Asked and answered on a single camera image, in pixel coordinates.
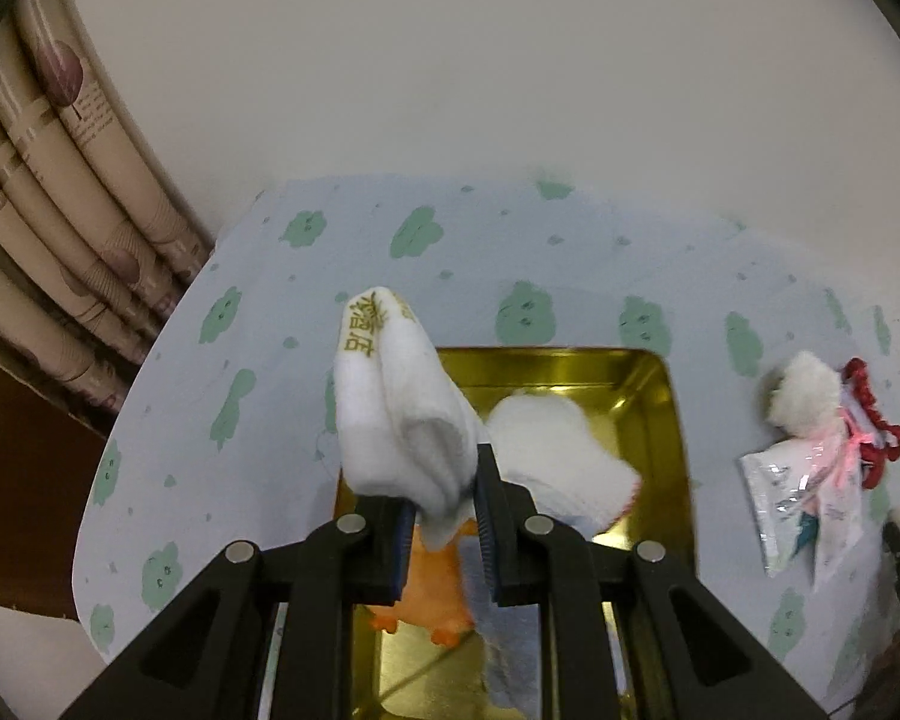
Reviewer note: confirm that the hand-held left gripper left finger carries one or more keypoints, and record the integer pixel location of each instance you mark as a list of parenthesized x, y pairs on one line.
[(405, 551)]

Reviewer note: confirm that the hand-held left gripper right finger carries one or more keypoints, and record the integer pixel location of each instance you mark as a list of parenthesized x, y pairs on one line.
[(486, 540)]

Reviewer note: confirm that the orange plush toy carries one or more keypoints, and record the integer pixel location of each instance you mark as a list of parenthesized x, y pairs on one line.
[(435, 585)]

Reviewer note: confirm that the white sachet pink ribbon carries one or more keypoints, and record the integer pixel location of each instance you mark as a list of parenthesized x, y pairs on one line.
[(836, 525)]

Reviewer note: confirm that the white glove red cuff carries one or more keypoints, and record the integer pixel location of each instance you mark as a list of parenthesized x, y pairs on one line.
[(555, 450)]

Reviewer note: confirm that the blue towel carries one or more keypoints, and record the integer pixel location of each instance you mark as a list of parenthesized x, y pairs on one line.
[(514, 652)]

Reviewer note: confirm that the white socks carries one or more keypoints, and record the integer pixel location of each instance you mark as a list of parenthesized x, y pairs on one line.
[(397, 420)]

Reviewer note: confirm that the pink white wipes packet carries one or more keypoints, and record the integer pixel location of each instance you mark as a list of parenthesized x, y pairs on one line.
[(776, 487)]

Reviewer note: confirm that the red scrunchie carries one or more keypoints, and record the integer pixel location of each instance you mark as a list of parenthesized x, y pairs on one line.
[(862, 382)]

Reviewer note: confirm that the red tin box gold inside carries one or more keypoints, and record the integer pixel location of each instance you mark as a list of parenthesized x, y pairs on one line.
[(570, 371)]

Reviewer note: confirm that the white fluffy pompom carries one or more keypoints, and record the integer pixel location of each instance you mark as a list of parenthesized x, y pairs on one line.
[(802, 390)]

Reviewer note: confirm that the brown wooden furniture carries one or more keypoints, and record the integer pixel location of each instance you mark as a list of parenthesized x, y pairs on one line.
[(22, 480)]

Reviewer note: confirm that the beige leaf print curtain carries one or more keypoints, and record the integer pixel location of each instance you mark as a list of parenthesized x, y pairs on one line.
[(82, 202)]

